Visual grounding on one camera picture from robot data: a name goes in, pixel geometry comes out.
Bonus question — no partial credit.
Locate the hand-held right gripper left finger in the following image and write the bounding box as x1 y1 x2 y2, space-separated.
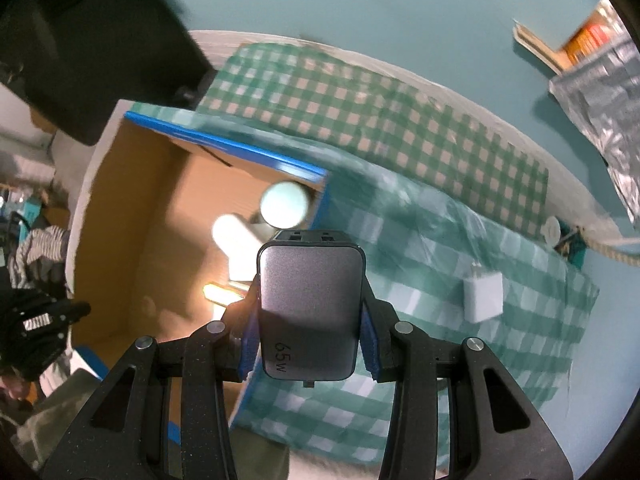
40 272 263 480

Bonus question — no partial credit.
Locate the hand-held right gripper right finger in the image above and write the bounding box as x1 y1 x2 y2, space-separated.
357 280 573 480

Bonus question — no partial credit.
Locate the pink and yellow slim box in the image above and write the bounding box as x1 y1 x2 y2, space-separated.
202 282 251 308

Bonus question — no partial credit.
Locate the grey power adapter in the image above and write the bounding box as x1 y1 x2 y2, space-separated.
256 229 367 388

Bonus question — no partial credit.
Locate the white oval case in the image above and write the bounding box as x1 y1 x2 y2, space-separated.
211 214 273 283

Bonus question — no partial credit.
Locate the teal metal tin can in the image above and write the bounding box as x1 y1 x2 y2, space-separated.
259 181 312 228

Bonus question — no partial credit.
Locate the blue cardboard box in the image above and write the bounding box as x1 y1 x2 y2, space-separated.
65 110 331 446

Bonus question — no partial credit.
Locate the striped cloth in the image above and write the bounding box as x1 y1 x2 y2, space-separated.
10 225 71 291

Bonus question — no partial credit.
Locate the white charger cube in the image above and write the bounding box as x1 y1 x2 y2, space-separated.
462 267 503 324

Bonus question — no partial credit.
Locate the green checked tablecloth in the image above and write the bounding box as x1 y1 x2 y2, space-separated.
195 42 601 478

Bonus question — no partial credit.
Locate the small white round object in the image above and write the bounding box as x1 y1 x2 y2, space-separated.
542 217 563 248

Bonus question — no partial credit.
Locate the large black object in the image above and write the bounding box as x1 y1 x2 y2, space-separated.
0 0 217 147

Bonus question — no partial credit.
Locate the silver foil bag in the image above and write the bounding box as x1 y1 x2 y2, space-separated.
548 35 640 226

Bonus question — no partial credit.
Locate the cardboard box with orange packet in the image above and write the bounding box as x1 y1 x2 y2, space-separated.
512 0 626 77

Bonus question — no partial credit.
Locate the beige rope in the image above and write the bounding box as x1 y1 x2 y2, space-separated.
580 227 640 267

